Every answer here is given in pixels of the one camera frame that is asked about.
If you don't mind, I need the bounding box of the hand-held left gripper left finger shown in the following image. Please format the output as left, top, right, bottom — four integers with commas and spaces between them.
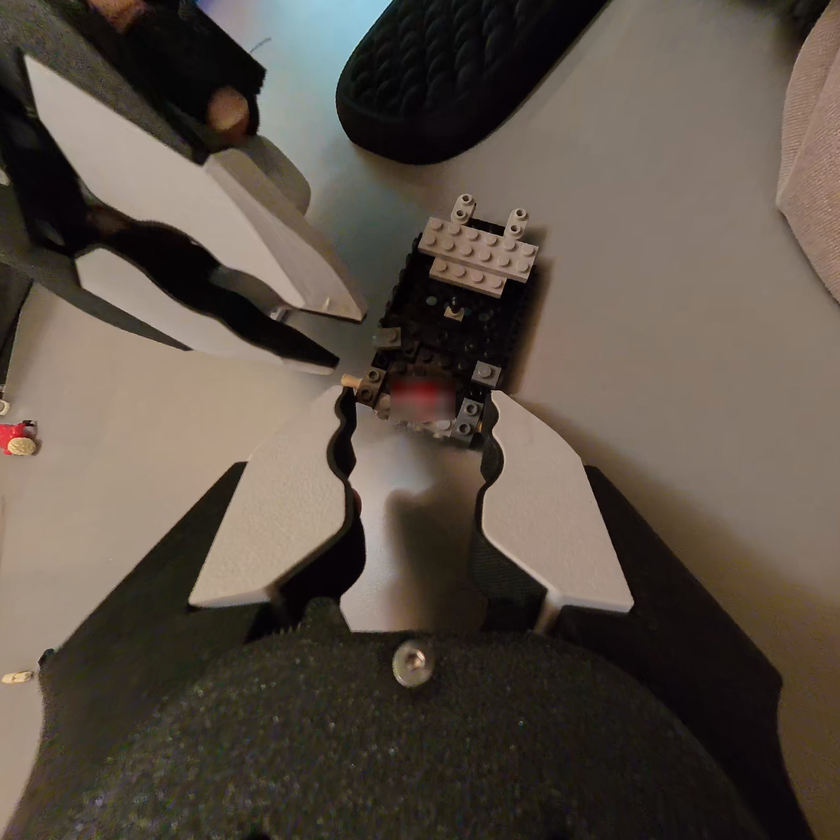
188, 386, 367, 634

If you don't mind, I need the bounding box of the person's right forearm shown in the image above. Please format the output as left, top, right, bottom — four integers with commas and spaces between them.
335, 0, 613, 166

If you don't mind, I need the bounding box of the black toy brick car chassis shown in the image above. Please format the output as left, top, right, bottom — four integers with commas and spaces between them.
343, 192, 542, 452

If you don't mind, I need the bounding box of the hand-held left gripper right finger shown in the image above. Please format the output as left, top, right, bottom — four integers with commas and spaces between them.
469, 390, 635, 635

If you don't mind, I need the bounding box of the grey desk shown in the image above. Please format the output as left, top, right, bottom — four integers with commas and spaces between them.
0, 0, 840, 840

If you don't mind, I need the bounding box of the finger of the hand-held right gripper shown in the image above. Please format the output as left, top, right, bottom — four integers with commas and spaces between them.
21, 54, 368, 324
74, 225, 340, 376

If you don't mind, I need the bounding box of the person's right hand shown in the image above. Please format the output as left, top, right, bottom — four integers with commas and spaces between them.
85, 0, 268, 143

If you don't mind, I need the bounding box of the red toy minifigure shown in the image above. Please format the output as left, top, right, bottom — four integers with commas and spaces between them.
0, 420, 39, 457

